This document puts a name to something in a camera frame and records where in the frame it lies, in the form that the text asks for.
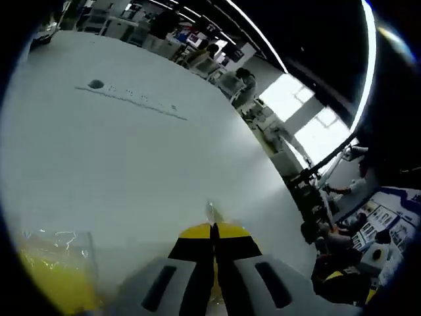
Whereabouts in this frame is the round yellow silicone block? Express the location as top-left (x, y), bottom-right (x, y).
top-left (205, 199), bottom-right (230, 305)

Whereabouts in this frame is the wall poster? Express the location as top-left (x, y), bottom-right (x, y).
top-left (341, 186), bottom-right (421, 286)

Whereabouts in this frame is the long curved ceiling light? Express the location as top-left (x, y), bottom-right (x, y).
top-left (226, 0), bottom-right (287, 74)

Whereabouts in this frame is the table cable port strip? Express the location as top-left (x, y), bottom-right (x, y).
top-left (74, 78), bottom-right (189, 122)

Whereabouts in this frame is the rectangular yellow silicone block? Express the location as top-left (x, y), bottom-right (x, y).
top-left (14, 230), bottom-right (100, 313)

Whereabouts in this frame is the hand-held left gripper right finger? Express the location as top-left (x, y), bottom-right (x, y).
top-left (213, 223), bottom-right (360, 316)

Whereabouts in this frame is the straight ceiling light strip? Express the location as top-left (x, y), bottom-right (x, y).
top-left (349, 0), bottom-right (378, 133)

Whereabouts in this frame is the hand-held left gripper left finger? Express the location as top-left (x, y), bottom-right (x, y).
top-left (113, 223), bottom-right (216, 316)

